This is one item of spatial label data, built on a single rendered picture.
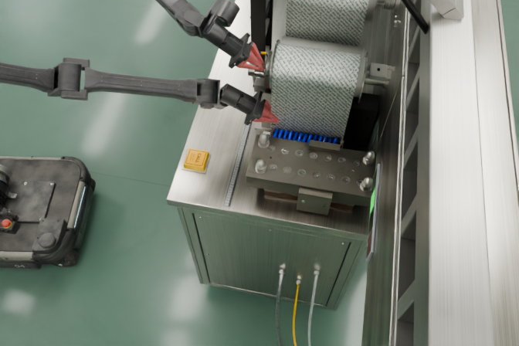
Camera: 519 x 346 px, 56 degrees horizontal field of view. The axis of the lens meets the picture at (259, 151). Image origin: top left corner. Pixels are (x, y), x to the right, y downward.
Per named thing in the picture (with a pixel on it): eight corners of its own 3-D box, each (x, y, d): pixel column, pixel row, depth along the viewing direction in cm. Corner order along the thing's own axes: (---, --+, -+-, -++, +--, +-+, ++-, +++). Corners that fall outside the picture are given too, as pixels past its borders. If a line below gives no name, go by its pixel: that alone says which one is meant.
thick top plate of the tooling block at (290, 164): (256, 144, 161) (256, 133, 156) (378, 164, 157) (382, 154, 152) (245, 186, 152) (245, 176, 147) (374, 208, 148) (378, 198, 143)
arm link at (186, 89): (59, 95, 129) (62, 55, 130) (60, 99, 134) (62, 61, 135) (217, 109, 144) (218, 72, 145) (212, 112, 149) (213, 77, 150)
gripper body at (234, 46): (232, 70, 142) (212, 55, 139) (239, 46, 148) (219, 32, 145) (245, 59, 137) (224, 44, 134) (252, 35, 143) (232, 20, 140)
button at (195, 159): (189, 151, 168) (188, 147, 166) (209, 154, 167) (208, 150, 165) (184, 168, 164) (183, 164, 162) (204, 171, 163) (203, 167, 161)
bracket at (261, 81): (256, 118, 176) (255, 58, 151) (273, 121, 175) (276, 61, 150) (252, 130, 173) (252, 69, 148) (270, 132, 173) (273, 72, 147)
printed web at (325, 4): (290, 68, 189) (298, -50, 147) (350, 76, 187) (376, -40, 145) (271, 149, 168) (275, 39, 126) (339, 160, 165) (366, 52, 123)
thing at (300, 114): (270, 129, 159) (272, 91, 144) (342, 140, 157) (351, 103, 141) (270, 130, 159) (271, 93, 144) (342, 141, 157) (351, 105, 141)
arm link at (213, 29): (197, 35, 139) (204, 33, 134) (208, 15, 140) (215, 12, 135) (216, 49, 142) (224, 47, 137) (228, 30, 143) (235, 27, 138)
